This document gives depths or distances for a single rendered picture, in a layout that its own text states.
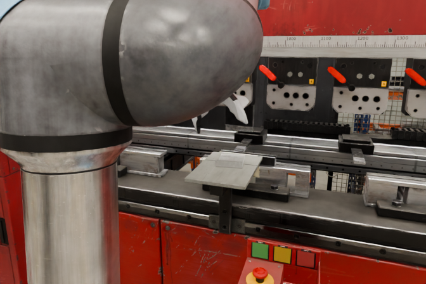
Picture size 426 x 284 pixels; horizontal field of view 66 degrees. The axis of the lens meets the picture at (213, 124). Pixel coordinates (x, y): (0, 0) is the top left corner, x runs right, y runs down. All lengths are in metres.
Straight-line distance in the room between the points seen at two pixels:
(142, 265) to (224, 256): 0.34
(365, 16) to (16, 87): 0.93
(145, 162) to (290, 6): 0.77
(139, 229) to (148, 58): 1.10
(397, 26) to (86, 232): 0.94
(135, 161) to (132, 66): 1.11
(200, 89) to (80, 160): 0.12
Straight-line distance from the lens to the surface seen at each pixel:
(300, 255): 0.99
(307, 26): 1.06
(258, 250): 1.00
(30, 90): 0.29
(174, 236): 1.24
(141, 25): 0.25
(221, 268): 1.24
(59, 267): 0.34
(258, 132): 1.34
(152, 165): 1.31
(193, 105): 0.27
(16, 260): 1.64
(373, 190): 1.17
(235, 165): 1.04
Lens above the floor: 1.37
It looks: 13 degrees down
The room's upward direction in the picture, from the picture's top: straight up
